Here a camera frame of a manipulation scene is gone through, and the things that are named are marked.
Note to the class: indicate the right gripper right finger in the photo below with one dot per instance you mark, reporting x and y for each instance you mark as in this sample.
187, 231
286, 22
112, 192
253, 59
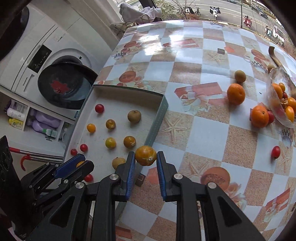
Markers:
166, 172

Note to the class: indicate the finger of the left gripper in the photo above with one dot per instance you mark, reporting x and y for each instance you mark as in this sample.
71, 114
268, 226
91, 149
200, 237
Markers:
76, 176
68, 167

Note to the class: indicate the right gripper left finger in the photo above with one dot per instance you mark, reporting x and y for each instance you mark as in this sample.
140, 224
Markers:
123, 187

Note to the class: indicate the brown longan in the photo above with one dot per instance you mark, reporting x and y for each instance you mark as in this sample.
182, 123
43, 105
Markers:
118, 161

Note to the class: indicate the dark yellow striped tomato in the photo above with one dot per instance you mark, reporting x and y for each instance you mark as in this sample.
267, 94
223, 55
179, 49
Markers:
145, 155

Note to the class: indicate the yellow tomato cluster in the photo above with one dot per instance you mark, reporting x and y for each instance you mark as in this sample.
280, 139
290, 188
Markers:
110, 143

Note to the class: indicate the yellow cherry tomato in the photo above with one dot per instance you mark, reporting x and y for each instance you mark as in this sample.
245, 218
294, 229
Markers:
91, 128

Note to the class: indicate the brown longan fruit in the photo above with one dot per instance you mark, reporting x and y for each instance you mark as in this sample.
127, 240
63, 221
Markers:
134, 116

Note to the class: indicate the red tomato tray bottom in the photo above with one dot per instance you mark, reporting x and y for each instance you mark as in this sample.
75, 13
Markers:
88, 178

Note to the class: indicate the red tomato tray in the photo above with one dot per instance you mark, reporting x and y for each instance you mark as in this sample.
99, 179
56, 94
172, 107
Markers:
88, 178
73, 152

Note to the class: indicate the red tomato tray left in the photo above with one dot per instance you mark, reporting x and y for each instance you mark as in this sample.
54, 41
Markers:
73, 152

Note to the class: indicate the red cherry tomato cluster left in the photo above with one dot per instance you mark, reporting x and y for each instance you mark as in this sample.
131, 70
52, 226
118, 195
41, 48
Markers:
83, 147

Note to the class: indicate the dark orange tomato in tray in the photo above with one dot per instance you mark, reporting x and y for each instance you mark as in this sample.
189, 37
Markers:
129, 142

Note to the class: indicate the orange yellow tomato in tray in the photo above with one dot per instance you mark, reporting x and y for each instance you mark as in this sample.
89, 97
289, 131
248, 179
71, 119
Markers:
110, 124

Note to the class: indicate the purple detergent bottle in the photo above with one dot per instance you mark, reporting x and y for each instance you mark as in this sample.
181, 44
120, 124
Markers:
43, 123

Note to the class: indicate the shallow white tray box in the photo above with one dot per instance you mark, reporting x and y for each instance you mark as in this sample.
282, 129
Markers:
118, 102

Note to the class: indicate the white washing machine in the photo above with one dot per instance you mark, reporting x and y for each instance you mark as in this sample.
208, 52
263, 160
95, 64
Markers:
48, 67

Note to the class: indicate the large orange left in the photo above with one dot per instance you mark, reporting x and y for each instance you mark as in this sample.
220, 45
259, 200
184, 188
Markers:
235, 94

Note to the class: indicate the large orange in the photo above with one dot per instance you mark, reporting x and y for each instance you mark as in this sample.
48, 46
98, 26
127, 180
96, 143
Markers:
235, 94
259, 116

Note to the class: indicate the large orange right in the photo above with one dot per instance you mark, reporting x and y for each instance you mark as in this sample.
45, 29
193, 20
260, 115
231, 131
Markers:
259, 116

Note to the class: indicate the red tomato with stem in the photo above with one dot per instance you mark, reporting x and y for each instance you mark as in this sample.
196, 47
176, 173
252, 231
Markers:
275, 153

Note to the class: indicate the patterned checkered tablecloth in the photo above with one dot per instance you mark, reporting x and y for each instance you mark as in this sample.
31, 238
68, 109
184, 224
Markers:
202, 134

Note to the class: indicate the red tomato beside orange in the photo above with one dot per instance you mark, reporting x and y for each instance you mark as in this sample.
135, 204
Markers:
270, 117

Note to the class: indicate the green brown round fruit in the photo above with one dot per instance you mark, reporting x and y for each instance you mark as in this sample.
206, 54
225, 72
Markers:
239, 76

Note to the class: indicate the small dark square object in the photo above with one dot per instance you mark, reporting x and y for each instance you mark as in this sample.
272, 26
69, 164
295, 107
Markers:
220, 51

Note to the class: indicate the glass fruit bowl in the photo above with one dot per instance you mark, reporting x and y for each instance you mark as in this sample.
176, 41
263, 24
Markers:
279, 88

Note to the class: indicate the cloth on chair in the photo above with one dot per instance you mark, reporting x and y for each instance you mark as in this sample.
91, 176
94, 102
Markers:
144, 16

